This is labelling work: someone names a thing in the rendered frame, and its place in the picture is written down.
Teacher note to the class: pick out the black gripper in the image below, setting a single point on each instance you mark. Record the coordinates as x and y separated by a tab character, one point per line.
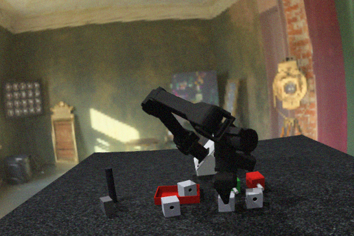
225	179

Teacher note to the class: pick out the red block with white pin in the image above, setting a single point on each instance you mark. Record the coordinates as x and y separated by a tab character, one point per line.
255	180

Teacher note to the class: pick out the red tray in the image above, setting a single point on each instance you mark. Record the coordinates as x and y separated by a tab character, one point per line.
163	191

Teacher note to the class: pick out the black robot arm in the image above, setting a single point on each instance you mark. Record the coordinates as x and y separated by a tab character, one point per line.
206	120

